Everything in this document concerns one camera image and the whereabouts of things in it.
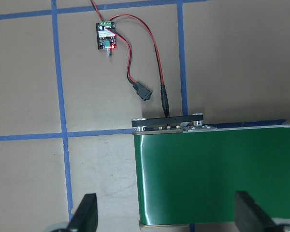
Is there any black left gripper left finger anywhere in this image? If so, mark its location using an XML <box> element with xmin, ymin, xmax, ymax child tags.
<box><xmin>66</xmin><ymin>193</ymin><xmax>98</xmax><ymax>232</ymax></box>

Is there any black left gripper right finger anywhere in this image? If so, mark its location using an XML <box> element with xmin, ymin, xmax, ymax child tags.
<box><xmin>234</xmin><ymin>191</ymin><xmax>282</xmax><ymax>232</ymax></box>

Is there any green conveyor belt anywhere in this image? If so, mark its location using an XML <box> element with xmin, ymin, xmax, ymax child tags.
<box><xmin>131</xmin><ymin>114</ymin><xmax>290</xmax><ymax>226</ymax></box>

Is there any red black power cable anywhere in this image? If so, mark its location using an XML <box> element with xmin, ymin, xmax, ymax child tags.
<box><xmin>90</xmin><ymin>0</ymin><xmax>171</xmax><ymax>118</ymax></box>

